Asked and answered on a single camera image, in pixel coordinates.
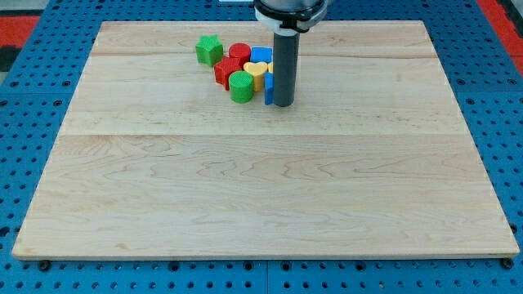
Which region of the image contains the robot arm flange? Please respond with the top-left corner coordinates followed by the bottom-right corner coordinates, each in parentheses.
top-left (253, 0), bottom-right (332, 37)

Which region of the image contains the green cylinder block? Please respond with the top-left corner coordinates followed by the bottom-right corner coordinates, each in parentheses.
top-left (229, 71), bottom-right (253, 104)

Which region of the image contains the blue block behind rod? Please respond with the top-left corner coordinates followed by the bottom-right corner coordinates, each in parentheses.
top-left (264, 72), bottom-right (274, 105)

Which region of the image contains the yellow heart block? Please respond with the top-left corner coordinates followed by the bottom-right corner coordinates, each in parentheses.
top-left (244, 61), bottom-right (268, 91)

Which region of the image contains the red star block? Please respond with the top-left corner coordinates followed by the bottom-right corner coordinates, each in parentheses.
top-left (213, 56), bottom-right (242, 91)

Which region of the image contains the blue cube block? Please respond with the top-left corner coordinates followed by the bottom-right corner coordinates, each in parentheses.
top-left (250, 47), bottom-right (273, 64)

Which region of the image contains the red cylinder block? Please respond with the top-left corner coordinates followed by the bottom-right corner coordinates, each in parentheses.
top-left (228, 42), bottom-right (252, 64)

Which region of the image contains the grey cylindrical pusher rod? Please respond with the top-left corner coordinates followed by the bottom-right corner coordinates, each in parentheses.
top-left (273, 33), bottom-right (299, 107)

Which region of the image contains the light wooden board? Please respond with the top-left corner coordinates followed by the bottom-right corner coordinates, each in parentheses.
top-left (12, 20), bottom-right (520, 261)

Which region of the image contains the green star block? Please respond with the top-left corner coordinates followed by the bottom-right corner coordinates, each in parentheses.
top-left (195, 34), bottom-right (224, 67)

